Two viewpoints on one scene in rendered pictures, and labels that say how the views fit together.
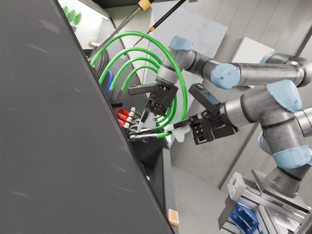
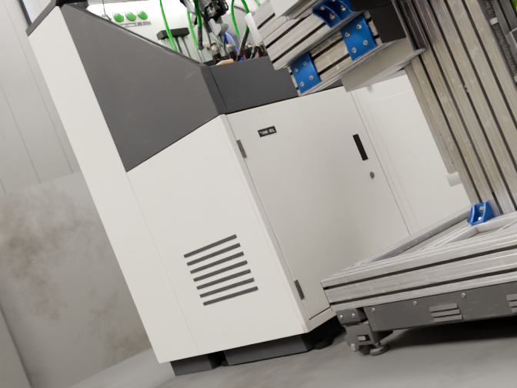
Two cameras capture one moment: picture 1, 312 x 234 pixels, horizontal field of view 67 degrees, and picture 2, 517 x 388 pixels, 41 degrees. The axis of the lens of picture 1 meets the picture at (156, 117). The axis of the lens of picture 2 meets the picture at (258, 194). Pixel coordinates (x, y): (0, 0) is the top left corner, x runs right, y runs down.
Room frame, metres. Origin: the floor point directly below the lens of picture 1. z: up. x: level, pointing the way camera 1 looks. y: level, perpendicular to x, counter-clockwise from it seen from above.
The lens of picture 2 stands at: (-0.80, -1.92, 0.45)
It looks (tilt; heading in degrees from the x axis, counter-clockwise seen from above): 2 degrees up; 52
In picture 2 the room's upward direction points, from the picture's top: 22 degrees counter-clockwise
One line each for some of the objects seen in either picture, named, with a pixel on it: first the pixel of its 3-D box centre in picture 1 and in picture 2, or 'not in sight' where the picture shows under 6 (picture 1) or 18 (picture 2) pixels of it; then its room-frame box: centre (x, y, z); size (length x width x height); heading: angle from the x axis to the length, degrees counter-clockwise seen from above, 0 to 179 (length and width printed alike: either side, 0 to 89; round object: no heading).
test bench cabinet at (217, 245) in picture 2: not in sight; (280, 225); (0.82, 0.12, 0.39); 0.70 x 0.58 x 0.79; 6
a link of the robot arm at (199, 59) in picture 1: (202, 66); not in sight; (0.87, -0.07, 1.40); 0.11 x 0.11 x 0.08; 30
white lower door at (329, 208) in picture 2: not in sight; (328, 191); (0.85, -0.17, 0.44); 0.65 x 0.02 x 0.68; 6
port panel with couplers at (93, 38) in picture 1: (87, 64); (208, 45); (1.04, 0.37, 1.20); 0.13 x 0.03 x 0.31; 6
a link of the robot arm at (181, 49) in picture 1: (178, 55); not in sight; (0.83, 0.02, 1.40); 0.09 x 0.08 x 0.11; 120
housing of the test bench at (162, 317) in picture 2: not in sight; (238, 155); (1.12, 0.58, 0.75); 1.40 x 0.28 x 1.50; 6
